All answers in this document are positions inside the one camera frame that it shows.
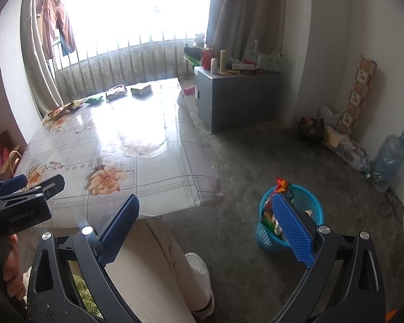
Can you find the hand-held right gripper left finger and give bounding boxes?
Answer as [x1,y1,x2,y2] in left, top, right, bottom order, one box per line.
[26,193,142,323]

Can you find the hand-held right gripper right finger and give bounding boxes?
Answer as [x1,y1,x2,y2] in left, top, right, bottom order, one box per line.
[271,192,388,323]

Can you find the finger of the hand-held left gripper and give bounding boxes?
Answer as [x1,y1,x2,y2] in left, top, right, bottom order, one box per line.
[0,175,29,202]
[3,174,66,203]

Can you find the blue plastic mesh wastebasket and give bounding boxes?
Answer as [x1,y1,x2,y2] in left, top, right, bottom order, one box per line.
[255,185,325,253]

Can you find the person's left hand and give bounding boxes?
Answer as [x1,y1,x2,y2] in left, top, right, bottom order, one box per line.
[3,235,27,297]

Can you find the red orange snack packet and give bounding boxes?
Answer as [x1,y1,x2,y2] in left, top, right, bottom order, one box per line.
[260,178,295,233]

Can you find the brown paper bag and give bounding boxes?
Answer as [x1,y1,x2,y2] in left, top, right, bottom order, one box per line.
[0,129,22,182]

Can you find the floral plastic tablecloth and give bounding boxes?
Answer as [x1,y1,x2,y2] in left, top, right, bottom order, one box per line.
[12,78,224,233]

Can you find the green fluffy garment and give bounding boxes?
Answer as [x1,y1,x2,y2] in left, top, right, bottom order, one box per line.
[72,274,98,313]

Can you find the yellow red flat packet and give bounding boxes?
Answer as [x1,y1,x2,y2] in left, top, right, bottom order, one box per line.
[47,101,85,119]

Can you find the white shoe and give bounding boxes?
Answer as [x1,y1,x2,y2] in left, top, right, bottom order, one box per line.
[184,252,216,320]

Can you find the clear plastic bag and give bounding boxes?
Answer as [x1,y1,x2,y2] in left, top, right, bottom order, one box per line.
[337,135,371,172]

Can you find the yellow brown paper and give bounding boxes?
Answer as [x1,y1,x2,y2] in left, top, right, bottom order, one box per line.
[323,126,340,147]

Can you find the dark box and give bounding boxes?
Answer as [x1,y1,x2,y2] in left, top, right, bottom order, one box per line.
[299,117,325,142]

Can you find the small brown packet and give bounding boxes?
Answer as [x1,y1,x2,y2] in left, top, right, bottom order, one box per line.
[105,86,128,101]

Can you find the blue water jug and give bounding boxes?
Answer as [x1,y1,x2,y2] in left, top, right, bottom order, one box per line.
[370,129,404,192]

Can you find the white crumpled bag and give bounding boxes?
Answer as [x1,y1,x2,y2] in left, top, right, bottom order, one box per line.
[319,105,344,122]

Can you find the beige curtain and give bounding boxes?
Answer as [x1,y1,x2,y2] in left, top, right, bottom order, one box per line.
[20,0,64,117]

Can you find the small cardboard box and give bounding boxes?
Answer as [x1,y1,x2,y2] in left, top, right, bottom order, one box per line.
[131,83,153,96]

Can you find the grey cabinet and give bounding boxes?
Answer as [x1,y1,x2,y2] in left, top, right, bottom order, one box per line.
[194,66,283,133]

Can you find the patterned long box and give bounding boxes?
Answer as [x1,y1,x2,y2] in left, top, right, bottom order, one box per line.
[337,55,378,135]

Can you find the metal window grille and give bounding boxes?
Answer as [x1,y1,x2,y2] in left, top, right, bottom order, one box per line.
[52,37,209,100]

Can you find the pink hanging clothes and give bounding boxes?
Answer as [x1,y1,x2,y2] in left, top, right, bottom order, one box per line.
[37,0,77,58]

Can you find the mint plastic basket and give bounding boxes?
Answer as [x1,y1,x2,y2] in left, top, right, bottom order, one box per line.
[259,53,283,72]

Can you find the white plastic bag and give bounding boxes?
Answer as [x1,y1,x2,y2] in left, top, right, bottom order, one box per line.
[245,39,260,63]

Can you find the black green object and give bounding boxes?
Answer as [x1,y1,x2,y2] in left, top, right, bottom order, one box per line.
[183,45,203,67]

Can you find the red canister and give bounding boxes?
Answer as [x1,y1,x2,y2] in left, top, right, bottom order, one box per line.
[203,44,214,71]

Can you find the grey curtain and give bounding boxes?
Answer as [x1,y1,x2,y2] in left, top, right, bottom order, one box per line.
[207,0,288,63]

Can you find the black cable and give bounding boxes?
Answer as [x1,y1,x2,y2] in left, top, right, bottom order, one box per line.
[379,188,404,217]

